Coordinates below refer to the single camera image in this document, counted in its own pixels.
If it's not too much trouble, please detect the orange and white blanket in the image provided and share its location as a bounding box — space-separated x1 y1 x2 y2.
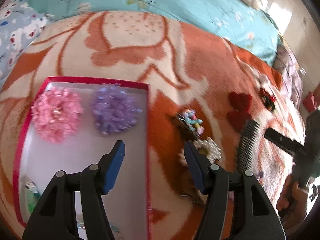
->
0 11 313 240

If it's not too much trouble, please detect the red object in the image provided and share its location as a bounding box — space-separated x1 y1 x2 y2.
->
302 91 320 112

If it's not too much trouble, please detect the pink flower hair accessory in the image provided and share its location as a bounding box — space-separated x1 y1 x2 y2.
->
30 87 83 144

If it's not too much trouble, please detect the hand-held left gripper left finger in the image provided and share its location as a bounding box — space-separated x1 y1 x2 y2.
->
22 140 125 240

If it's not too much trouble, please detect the white pearl hair clip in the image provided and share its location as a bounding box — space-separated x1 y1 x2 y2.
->
179 137 222 167

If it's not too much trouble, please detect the red velvet bow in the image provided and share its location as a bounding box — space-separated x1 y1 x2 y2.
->
227 91 252 133

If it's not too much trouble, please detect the red shallow box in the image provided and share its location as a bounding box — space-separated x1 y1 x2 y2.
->
12 76 153 240

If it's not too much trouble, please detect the purple floral cloth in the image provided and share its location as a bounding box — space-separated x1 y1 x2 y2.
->
273 44 304 108

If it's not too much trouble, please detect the person's right hand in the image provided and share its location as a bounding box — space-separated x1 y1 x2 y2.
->
276 175 310 217

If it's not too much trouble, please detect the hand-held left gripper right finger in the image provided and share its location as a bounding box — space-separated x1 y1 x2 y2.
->
184 140 287 240

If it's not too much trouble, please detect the black comb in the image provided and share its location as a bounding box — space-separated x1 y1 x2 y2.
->
236 119 260 175

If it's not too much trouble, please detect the colourful bead hair clip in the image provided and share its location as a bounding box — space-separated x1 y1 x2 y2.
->
181 108 205 134

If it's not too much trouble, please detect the black and red hair clip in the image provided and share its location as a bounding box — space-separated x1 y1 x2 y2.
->
259 87 276 112

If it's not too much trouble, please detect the green hair accessory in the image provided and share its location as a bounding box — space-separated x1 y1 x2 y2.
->
23 177 42 213

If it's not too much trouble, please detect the purple flower hair accessory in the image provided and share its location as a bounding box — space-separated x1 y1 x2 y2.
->
90 84 142 136

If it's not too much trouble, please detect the blue bear print pillow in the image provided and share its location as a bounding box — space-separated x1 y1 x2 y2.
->
0 0 50 80

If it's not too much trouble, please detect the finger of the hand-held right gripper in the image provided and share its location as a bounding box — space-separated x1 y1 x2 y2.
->
264 127 309 158

